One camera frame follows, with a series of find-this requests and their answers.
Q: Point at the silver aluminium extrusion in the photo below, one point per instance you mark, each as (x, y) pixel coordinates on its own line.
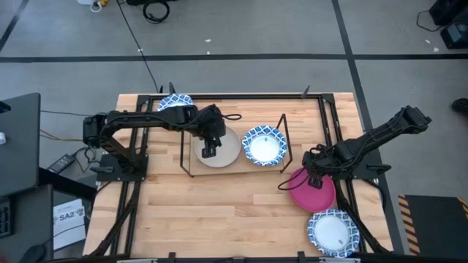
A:
(340, 260)
(137, 261)

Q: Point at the black platform with hazard stripes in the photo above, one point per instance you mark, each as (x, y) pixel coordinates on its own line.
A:
(435, 226)

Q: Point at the black power adapter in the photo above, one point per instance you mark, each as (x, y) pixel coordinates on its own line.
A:
(61, 163)

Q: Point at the white power strip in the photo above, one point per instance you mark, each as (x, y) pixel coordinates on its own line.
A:
(85, 1)

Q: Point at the pink plastic plate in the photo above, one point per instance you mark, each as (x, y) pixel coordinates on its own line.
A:
(314, 199)

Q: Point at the black box with grey panel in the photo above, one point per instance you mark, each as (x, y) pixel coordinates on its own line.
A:
(456, 34)

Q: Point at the black equipment case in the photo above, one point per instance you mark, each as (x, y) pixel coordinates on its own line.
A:
(451, 11)

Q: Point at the black computer mouse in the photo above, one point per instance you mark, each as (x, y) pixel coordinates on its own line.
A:
(34, 254)

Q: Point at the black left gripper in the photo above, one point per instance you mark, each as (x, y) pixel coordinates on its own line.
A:
(212, 122)

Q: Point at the purple plate with beige underside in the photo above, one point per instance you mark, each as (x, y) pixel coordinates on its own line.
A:
(228, 149)

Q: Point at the black metal table frame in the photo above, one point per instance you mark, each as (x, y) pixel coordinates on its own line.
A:
(256, 96)

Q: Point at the dark grey desk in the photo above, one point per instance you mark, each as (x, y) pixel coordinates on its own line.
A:
(29, 219)
(20, 146)

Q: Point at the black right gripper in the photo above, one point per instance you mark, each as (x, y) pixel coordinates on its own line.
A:
(317, 162)

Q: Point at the black computer keyboard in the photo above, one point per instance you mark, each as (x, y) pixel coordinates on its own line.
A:
(4, 219)

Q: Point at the white SA2 printed box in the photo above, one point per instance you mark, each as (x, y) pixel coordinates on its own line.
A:
(69, 228)

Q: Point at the small black device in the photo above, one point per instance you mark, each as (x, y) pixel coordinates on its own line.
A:
(4, 107)

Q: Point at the black shoe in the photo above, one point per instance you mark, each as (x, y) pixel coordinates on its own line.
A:
(460, 106)

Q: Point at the blue patterned paper plate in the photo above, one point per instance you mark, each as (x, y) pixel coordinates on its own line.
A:
(174, 99)
(264, 148)
(332, 233)

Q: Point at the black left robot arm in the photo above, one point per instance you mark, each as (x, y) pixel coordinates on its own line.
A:
(146, 118)

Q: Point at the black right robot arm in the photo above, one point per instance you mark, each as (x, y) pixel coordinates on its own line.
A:
(384, 131)

